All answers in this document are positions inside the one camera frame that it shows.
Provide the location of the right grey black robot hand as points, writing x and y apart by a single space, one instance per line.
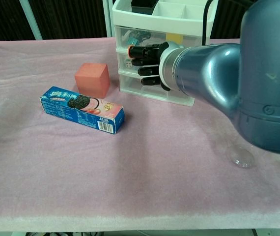
147 51

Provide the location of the clear plastic drawer with clips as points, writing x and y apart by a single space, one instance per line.
157 36

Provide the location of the yellow sponge block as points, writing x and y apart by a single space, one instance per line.
174 38

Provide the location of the right blue robot arm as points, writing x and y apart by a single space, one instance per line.
265 73

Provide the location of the white plastic drawer organizer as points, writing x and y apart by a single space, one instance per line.
140 24

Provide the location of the small green packet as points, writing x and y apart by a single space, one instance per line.
142 34

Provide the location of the small white dotted block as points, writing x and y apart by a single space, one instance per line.
128 63

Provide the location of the pink foam cube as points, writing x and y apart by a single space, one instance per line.
92 79

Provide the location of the blue Oreo cookie box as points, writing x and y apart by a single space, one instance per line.
81 110

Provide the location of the clear plastic jar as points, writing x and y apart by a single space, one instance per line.
242 157

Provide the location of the pink cloth table cover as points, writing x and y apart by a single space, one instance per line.
56 172

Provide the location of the white metal frame pole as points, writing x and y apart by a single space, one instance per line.
107 17
32 22

